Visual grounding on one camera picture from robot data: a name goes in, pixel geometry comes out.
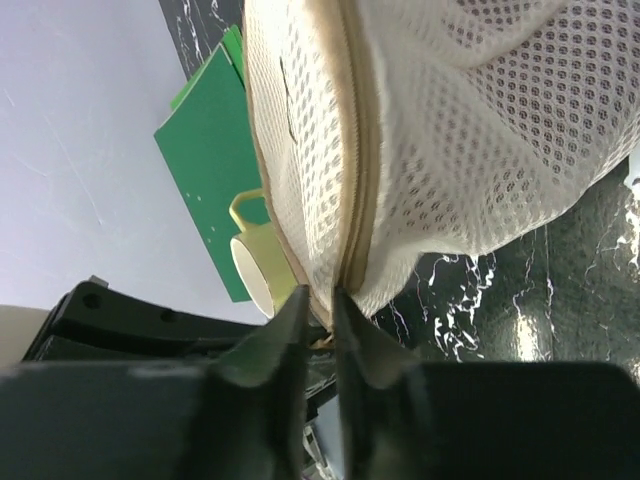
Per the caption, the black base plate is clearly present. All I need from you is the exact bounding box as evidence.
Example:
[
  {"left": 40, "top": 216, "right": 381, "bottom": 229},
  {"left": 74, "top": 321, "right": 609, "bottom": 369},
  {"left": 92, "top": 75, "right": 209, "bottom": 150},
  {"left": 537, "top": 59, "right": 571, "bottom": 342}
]
[{"left": 19, "top": 274, "right": 336, "bottom": 401}]

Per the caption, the beige mesh laundry bag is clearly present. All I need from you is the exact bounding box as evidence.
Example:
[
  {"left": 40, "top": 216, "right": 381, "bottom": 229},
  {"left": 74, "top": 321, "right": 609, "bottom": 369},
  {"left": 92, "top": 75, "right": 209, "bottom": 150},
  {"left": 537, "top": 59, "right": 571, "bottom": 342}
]
[{"left": 243, "top": 1, "right": 639, "bottom": 326}]

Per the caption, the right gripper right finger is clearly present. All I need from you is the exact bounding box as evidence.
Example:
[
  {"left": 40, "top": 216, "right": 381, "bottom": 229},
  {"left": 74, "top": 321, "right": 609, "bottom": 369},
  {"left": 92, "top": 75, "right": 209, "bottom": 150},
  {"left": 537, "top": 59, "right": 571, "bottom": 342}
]
[{"left": 333, "top": 289, "right": 639, "bottom": 479}]

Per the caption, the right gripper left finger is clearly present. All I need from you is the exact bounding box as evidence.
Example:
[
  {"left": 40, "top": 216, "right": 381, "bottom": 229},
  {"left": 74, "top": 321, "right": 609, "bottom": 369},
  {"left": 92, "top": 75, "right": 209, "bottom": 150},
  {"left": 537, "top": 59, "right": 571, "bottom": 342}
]
[{"left": 1, "top": 287, "right": 309, "bottom": 479}]

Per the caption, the green folder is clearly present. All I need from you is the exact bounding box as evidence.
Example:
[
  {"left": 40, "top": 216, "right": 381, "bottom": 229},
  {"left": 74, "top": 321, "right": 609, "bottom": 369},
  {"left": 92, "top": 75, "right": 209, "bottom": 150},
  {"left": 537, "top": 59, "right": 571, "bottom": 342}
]
[{"left": 154, "top": 25, "right": 260, "bottom": 302}]

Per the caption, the cream paper cup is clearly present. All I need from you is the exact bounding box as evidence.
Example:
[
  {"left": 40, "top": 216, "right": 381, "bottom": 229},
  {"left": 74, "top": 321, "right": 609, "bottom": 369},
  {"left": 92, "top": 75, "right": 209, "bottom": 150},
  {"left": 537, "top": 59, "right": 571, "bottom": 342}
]
[{"left": 229, "top": 189, "right": 297, "bottom": 319}]

